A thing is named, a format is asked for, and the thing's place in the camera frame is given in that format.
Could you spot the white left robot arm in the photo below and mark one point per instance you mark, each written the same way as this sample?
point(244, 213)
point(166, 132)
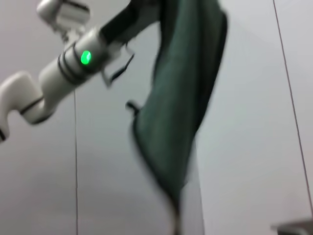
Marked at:
point(49, 80)

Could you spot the grey yellow towel black trim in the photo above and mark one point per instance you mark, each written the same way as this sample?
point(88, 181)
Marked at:
point(176, 98)

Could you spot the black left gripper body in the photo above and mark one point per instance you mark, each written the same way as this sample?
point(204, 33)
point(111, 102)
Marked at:
point(132, 19)

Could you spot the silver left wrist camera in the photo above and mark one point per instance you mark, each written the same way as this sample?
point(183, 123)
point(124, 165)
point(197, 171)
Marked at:
point(63, 14)

